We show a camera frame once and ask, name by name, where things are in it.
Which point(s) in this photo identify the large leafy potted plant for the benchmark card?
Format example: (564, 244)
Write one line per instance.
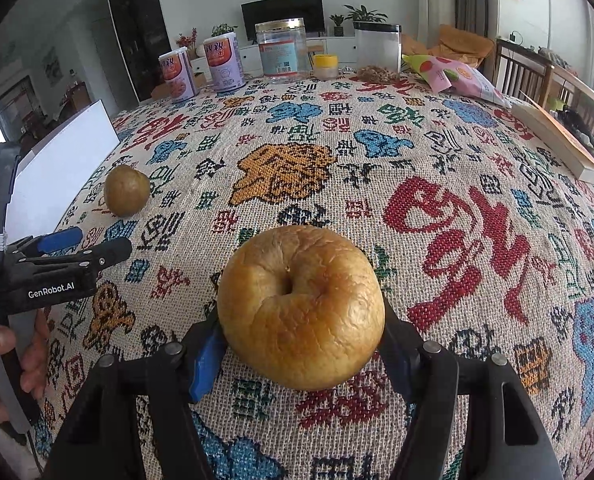
(364, 12)

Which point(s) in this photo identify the right red-label can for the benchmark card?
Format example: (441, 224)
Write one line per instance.
(223, 62)

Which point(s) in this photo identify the white cardboard box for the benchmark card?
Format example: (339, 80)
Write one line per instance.
(62, 160)

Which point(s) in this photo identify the wooden stool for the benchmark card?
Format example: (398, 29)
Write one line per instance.
(316, 48)

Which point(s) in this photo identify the green-brown pear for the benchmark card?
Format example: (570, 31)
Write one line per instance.
(127, 191)

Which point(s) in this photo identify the book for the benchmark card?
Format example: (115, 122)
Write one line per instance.
(557, 135)

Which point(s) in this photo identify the black television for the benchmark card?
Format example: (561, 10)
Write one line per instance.
(277, 7)

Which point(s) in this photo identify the pile of nuts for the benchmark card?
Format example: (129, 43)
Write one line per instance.
(379, 73)

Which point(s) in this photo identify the printed woven tablecloth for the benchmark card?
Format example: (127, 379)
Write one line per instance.
(377, 185)

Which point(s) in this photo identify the white tv cabinet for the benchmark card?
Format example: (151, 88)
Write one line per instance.
(344, 47)

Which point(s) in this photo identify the orange label can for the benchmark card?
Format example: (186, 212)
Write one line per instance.
(178, 77)

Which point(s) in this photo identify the beige curtain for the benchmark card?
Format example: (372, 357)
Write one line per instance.
(437, 0)

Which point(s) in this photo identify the small potted plant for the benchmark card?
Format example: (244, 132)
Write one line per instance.
(337, 25)

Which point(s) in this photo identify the orange cushion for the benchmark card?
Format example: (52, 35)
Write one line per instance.
(462, 45)

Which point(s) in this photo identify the clear container black lid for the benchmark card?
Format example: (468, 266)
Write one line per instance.
(377, 47)

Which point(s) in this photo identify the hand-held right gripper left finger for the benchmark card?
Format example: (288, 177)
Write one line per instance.
(204, 365)

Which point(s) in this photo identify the wooden chair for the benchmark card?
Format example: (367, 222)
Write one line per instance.
(527, 75)

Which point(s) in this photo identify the dark glass cabinet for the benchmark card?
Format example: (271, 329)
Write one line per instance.
(137, 25)

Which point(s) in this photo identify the clear jar blue label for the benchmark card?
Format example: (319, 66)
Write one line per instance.
(282, 52)

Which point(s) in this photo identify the pink snack bag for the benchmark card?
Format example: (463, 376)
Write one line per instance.
(452, 77)

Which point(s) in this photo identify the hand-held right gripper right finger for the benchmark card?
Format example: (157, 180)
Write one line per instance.
(412, 355)

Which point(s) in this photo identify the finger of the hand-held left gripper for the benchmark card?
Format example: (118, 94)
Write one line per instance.
(104, 255)
(59, 240)

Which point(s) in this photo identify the yellow pear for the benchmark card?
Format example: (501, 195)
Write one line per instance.
(302, 305)

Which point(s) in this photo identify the bushy potted plant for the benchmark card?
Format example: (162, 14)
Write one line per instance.
(222, 29)

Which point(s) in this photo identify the red flower arrangement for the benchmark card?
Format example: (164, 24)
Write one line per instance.
(187, 40)

